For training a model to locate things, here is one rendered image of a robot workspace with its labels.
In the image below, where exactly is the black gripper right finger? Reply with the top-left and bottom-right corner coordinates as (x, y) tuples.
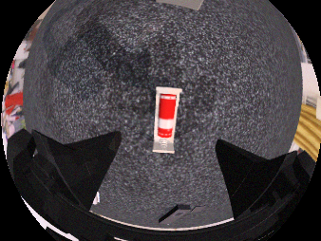
(215, 139), (298, 219)

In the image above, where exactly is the beige battery holder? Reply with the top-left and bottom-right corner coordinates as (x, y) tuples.
(153, 87), (180, 154)

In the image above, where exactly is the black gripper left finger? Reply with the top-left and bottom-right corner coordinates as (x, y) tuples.
(31, 129), (122, 211)

